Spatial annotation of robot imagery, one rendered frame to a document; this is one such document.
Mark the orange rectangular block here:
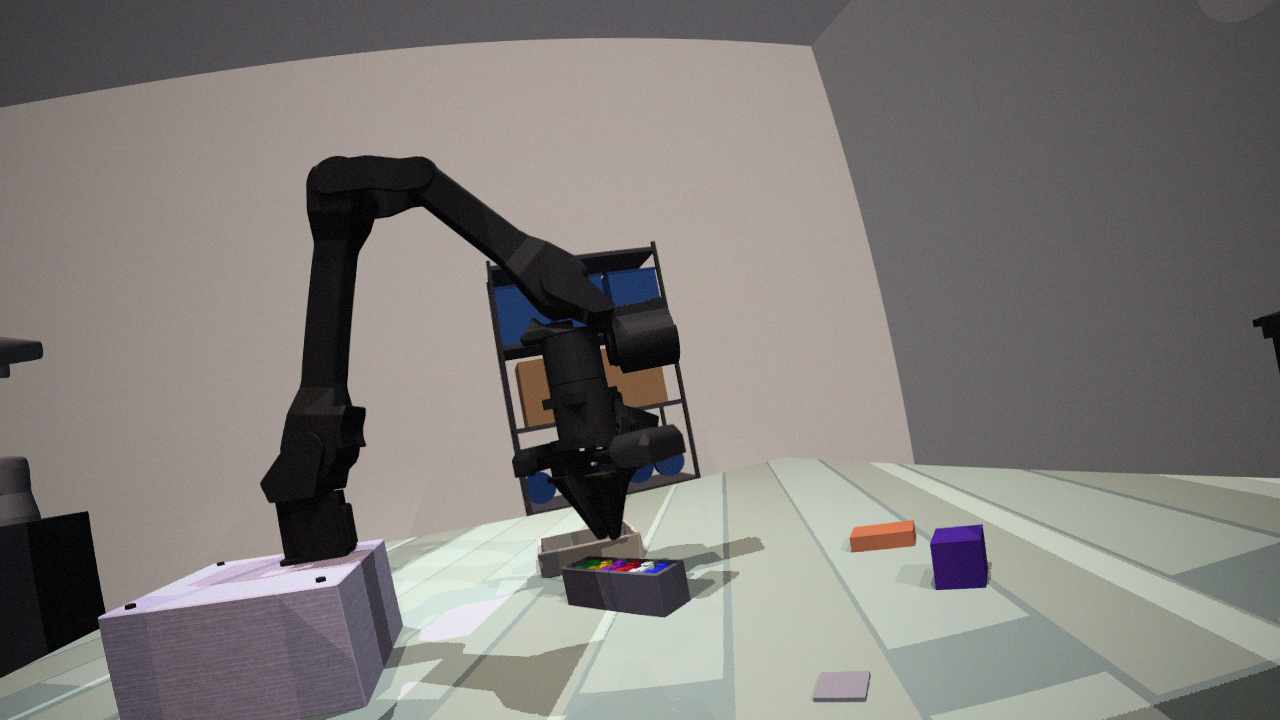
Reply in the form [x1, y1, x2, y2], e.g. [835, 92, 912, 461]
[849, 520, 916, 552]

